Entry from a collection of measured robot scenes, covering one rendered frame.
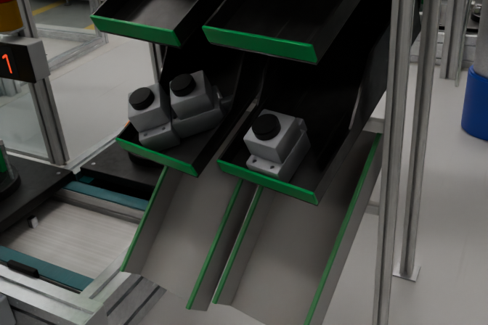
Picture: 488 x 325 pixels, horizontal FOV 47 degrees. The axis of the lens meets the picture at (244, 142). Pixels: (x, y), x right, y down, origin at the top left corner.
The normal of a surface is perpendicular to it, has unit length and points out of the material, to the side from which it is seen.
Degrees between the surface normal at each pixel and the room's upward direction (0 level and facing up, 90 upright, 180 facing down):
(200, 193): 45
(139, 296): 90
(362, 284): 0
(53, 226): 0
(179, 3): 25
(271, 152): 115
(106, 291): 0
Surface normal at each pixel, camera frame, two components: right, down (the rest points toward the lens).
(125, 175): -0.07, -0.87
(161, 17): -0.32, -0.61
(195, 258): -0.48, -0.32
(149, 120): 0.13, 0.73
